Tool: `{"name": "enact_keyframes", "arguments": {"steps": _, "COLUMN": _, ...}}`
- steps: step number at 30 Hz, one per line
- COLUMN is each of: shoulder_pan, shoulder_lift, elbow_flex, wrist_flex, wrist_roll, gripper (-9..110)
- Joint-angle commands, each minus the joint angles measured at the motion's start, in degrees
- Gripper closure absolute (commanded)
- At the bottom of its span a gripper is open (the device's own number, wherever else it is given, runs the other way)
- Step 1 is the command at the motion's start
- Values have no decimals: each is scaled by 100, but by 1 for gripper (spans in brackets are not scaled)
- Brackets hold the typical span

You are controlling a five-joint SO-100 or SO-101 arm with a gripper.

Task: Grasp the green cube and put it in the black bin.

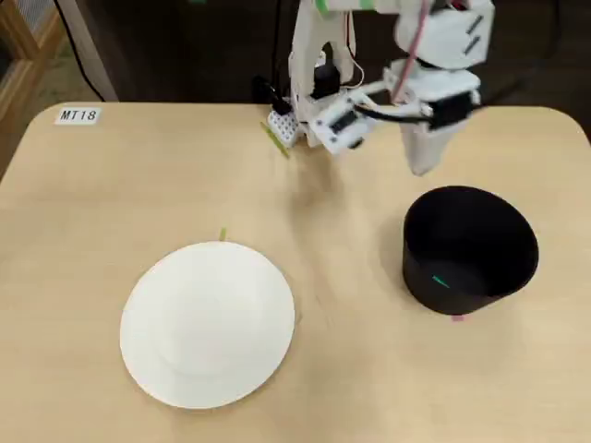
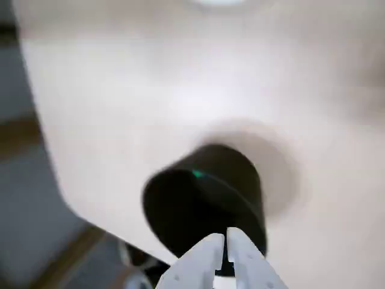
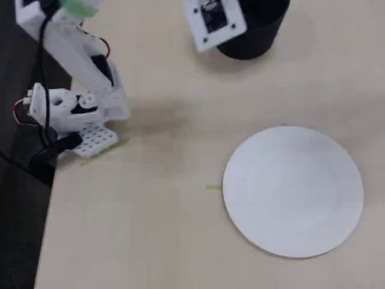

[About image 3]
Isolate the long green tape strip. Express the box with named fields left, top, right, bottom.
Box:
left=80, top=138, right=131, bottom=166

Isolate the green tape band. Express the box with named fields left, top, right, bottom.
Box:
left=59, top=0, right=99, bottom=17

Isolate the black round bin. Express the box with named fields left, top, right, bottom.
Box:
left=216, top=0, right=291, bottom=60

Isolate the red white base wire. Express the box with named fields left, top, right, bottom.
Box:
left=13, top=101, right=37, bottom=127

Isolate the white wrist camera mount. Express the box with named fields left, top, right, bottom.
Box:
left=182, top=0, right=248, bottom=54

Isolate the white perforated base plate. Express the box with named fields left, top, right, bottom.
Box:
left=72, top=123, right=120, bottom=158

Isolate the black table clamp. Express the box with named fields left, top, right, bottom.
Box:
left=28, top=132, right=84, bottom=181

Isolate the white paper plate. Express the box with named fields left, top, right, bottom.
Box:
left=222, top=125, right=365, bottom=259

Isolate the red elbow wire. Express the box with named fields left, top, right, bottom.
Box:
left=78, top=26, right=111, bottom=60

